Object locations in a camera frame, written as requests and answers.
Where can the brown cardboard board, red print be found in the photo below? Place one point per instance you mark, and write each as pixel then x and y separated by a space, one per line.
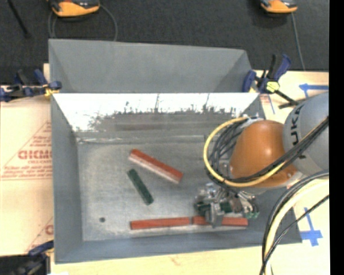
pixel 23 199

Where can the dark green flat block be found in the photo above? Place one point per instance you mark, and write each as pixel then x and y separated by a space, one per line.
pixel 140 186

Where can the red-brown flat block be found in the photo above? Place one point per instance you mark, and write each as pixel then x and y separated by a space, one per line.
pixel 160 223
pixel 236 221
pixel 157 165

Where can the grey metal bin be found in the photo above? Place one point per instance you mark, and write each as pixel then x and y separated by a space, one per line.
pixel 109 199

